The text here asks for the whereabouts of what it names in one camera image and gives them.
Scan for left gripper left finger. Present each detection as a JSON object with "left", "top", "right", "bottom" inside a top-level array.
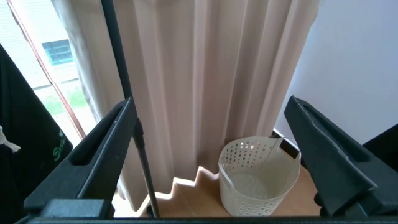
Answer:
[{"left": 24, "top": 96, "right": 138, "bottom": 216}]

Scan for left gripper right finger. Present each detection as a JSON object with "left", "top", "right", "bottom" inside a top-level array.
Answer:
[{"left": 284, "top": 96, "right": 398, "bottom": 218}]

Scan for black shorts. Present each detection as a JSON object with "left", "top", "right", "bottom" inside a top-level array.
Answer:
[{"left": 0, "top": 43, "right": 75, "bottom": 224}]

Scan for pink clothes hanger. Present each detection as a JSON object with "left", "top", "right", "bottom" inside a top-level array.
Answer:
[{"left": 6, "top": 0, "right": 87, "bottom": 140}]

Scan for white laundry basket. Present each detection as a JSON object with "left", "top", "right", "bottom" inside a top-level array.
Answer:
[{"left": 217, "top": 136, "right": 302, "bottom": 218}]

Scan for black clothes rack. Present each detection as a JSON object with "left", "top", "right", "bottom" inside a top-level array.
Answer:
[{"left": 99, "top": 0, "right": 162, "bottom": 218}]

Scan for beige curtain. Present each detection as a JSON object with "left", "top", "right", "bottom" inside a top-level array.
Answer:
[{"left": 51, "top": 0, "right": 321, "bottom": 212}]

